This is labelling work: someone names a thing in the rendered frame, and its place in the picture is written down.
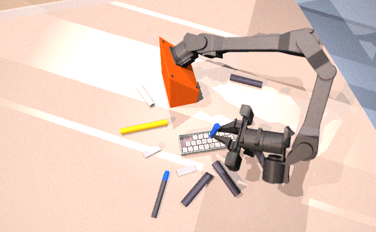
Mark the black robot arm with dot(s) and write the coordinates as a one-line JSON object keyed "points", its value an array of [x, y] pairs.
{"points": [[300, 43]]}

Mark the white cylinder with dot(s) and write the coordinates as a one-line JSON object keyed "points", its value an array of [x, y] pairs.
{"points": [[145, 95]]}

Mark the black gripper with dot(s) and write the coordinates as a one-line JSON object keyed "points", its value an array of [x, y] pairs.
{"points": [[247, 138]]}

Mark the white keyboard with letter keys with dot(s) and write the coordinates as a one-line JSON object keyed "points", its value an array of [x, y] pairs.
{"points": [[199, 142]]}

